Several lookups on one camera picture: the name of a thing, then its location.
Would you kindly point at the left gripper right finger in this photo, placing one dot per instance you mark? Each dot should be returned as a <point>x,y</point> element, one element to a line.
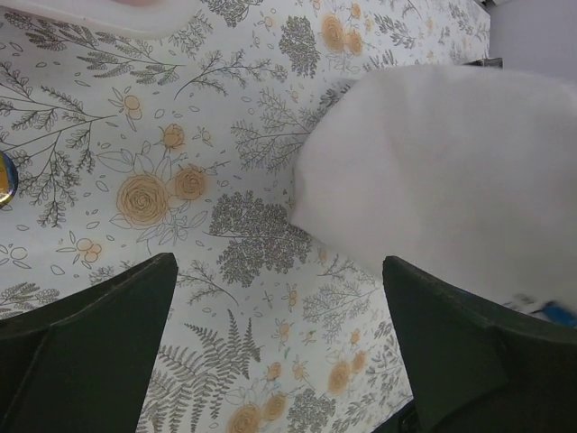
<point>474,365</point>

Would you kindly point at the small round brooch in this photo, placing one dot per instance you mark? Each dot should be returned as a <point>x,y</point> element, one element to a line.
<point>8,179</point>

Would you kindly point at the white plastic fruit basket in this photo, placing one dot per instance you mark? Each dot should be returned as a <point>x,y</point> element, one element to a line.
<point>137,19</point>

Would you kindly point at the white t-shirt with flower print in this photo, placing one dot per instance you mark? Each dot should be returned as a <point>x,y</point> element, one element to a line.
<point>469,173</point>

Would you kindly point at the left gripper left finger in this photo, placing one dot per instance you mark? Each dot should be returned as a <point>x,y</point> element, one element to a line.
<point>84,363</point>

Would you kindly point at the floral table mat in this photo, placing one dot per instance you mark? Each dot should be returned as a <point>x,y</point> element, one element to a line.
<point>126,148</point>

